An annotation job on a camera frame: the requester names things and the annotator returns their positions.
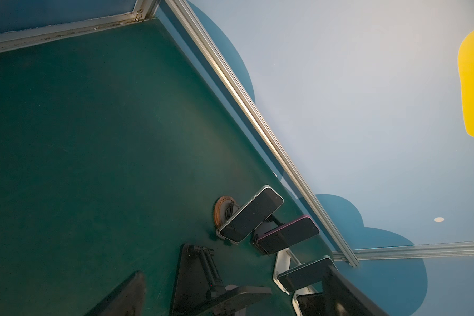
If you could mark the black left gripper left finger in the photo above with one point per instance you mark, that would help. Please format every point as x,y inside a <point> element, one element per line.
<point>128,298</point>

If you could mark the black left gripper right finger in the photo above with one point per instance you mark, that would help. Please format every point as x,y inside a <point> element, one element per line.
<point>343,298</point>

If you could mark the phone on white stand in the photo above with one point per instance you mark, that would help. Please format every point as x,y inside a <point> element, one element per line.
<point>305,274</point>

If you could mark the white phone stand middle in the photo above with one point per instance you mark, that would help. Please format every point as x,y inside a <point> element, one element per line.
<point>285,261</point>

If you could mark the black front-left phone stand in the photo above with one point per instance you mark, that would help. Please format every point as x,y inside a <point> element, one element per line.
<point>200,290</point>

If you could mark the pink-edged phone on stand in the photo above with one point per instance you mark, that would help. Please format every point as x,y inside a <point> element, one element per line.
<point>289,234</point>

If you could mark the black phone stand back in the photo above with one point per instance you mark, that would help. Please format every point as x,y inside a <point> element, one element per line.
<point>269,224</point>

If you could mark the phone on wooden stand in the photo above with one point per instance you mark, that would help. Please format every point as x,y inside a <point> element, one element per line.
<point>252,214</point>

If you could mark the wooden round phone stand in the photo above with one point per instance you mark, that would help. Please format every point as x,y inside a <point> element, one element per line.
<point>224,208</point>

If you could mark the aluminium right frame post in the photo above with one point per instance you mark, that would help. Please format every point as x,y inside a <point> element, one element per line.
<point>444,250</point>

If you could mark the aluminium frame post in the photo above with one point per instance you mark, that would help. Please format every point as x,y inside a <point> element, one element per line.
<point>444,250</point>
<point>14,40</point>

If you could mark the aluminium left frame post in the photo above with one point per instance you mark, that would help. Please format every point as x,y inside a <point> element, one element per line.
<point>14,40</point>

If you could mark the aluminium back frame bar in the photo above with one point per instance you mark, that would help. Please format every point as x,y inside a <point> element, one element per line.
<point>199,35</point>

